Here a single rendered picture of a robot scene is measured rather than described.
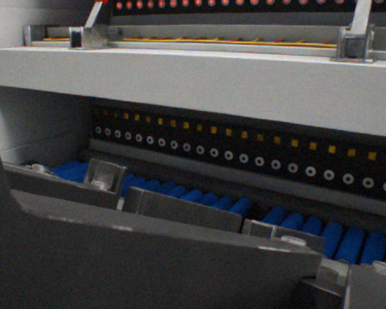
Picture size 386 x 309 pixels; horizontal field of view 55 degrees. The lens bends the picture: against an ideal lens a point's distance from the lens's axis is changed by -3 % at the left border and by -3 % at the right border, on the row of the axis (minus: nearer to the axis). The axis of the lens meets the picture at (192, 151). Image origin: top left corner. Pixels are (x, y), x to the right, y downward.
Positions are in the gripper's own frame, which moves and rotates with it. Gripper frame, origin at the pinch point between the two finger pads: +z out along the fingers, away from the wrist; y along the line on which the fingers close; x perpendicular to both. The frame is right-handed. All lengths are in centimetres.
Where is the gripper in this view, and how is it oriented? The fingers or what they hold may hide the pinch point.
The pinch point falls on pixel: (233, 261)
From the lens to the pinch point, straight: 12.7
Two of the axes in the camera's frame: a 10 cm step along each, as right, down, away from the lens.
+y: 8.4, 1.7, -5.1
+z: 4.7, 2.4, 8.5
